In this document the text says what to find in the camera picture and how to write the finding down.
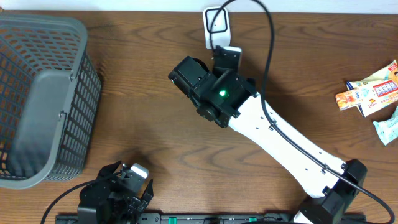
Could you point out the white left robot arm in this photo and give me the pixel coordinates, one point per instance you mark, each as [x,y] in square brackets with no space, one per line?
[90,199]

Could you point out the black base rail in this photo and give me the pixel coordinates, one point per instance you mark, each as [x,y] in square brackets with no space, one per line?
[156,218]

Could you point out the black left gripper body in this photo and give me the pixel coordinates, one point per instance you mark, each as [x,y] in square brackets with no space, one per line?
[116,201]

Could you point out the teal wet wipes pack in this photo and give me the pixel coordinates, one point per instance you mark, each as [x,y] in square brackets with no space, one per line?
[387,130]

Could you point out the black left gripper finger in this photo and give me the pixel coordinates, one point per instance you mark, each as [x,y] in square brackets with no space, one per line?
[108,170]
[147,196]

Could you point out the white barcode scanner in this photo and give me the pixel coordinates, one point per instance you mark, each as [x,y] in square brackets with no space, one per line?
[216,28]

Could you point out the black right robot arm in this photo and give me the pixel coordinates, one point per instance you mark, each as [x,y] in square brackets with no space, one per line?
[225,97]

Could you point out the orange snack bag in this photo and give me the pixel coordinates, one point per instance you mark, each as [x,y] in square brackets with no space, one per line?
[378,90]

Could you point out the small orange box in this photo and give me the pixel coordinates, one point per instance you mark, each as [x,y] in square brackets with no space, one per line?
[351,98]

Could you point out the grey plastic basket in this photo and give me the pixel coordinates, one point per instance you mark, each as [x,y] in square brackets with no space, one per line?
[50,93]

